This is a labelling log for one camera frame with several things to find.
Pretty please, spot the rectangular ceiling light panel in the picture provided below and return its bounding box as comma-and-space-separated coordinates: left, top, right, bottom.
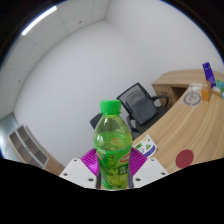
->
21, 5, 58, 36

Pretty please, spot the green drink bottle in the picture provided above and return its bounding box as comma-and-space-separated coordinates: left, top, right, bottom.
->
92, 99, 134, 191

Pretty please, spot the wooden side desk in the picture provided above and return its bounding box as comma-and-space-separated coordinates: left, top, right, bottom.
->
151, 69, 208, 108

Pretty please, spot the black mesh office chair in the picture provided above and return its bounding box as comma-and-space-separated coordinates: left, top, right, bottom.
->
116, 82, 171, 134

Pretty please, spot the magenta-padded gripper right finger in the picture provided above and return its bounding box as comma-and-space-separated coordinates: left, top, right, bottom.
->
128, 147, 170, 189

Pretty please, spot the flat round red coaster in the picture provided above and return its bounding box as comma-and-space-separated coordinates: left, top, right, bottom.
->
175, 149, 195, 169

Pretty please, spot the small green box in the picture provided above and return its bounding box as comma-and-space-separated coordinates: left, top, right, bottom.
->
214, 79, 224, 93

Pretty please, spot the white printed sticker sheet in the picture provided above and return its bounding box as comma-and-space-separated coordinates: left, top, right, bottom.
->
132, 134, 158, 158

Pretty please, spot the round clear coiled disc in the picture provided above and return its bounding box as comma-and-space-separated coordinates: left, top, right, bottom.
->
182, 91, 202, 107

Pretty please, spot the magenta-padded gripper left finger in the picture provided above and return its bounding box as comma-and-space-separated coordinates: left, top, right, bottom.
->
59, 148, 100, 189

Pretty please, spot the purple upright box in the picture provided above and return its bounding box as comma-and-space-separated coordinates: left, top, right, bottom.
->
201, 61, 217, 89

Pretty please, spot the small orange box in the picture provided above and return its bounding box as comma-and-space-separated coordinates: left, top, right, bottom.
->
200, 80, 212, 102

